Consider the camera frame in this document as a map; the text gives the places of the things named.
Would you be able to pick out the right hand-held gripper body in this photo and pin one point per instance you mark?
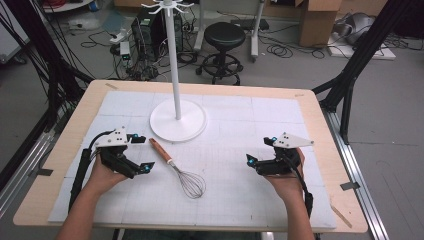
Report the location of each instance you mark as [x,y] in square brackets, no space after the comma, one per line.
[283,156]

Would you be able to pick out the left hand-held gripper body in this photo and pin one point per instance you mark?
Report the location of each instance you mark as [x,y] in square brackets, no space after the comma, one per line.
[115,156]

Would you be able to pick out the white hook stand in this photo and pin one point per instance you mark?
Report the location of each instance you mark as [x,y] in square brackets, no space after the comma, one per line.
[173,66]

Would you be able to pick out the person's left hand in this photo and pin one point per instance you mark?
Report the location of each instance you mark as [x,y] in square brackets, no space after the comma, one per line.
[103,176]

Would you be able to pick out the person's right hand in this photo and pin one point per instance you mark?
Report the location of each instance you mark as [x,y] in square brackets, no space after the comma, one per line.
[286,185]

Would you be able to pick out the white gridded mat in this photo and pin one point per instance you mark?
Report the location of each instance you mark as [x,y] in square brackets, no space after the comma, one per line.
[233,173]

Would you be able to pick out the wooden table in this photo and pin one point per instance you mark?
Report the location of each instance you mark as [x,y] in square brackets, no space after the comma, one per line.
[320,133]

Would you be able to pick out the black tape piece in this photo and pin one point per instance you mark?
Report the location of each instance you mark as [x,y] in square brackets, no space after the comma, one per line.
[350,186]
[43,172]

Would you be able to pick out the person's lap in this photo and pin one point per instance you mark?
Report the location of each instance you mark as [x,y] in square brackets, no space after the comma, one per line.
[190,236]

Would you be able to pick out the tan tape strip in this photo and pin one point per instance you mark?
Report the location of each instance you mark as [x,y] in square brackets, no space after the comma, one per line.
[341,216]

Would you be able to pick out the white power strip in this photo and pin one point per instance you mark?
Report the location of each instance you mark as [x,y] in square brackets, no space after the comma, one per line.
[120,36]

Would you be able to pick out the black computer tower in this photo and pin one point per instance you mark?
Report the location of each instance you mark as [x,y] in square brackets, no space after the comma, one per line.
[150,33]

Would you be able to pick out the black round stool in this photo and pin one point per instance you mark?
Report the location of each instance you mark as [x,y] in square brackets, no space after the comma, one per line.
[225,35]

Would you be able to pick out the flat black floor device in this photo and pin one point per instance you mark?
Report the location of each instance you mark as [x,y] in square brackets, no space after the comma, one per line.
[250,24]

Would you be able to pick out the tall cardboard box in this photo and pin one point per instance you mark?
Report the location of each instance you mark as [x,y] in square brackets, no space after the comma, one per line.
[316,23]

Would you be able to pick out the white flat board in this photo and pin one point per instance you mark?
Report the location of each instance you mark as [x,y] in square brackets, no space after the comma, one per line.
[360,51]

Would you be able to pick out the grey rounded device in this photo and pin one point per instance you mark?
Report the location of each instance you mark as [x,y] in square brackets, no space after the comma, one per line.
[358,26]

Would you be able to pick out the aluminium rail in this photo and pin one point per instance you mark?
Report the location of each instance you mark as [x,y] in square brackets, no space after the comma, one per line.
[353,173]
[23,166]

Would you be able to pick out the white frame leg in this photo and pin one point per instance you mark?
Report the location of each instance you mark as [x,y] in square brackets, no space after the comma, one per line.
[256,36]
[199,30]

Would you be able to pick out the black metal frame strut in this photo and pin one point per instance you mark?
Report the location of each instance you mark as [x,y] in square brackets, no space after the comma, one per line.
[363,50]

